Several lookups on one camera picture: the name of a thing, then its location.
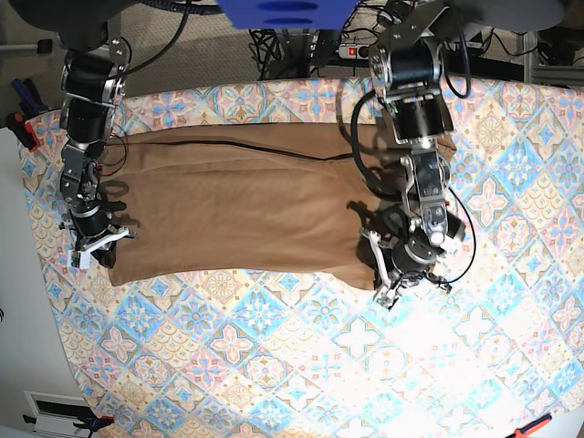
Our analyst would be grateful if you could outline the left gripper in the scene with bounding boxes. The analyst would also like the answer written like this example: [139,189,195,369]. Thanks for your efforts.
[360,228,454,300]

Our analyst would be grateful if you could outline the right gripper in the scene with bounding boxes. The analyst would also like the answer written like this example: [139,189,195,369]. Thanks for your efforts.
[58,210,135,269]

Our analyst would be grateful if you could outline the brown t-shirt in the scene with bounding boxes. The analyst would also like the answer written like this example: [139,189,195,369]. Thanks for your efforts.
[102,123,406,289]

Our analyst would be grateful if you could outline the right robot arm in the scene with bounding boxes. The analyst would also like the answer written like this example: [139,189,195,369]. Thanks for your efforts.
[57,1,134,269]

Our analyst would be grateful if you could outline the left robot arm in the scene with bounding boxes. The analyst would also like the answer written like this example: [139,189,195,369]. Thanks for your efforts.
[349,1,475,309]

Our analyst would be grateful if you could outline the patterned tablecloth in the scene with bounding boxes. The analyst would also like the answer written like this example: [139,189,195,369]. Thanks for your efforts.
[20,80,583,437]

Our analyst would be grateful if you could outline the white vent panel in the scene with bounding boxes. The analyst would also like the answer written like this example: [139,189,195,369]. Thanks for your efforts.
[23,391,93,437]

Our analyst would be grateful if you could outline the black orange clamp bottom left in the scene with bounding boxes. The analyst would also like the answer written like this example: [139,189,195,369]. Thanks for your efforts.
[73,415,115,433]

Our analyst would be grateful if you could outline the orange black clamp bottom right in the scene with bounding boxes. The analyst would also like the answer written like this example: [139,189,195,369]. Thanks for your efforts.
[511,413,553,438]

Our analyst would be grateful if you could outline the white power strip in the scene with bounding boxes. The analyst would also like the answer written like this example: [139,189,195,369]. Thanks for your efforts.
[337,43,377,61]

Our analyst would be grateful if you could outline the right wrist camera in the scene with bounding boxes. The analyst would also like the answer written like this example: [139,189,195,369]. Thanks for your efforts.
[67,250,88,269]

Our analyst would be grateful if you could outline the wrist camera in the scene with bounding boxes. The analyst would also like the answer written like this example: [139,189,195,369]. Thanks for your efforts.
[372,285,400,310]
[67,250,88,269]

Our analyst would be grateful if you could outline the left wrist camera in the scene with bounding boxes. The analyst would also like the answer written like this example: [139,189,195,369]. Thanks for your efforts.
[372,285,400,310]

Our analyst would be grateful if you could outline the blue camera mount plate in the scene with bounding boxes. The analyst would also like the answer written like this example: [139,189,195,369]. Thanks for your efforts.
[217,0,358,30]

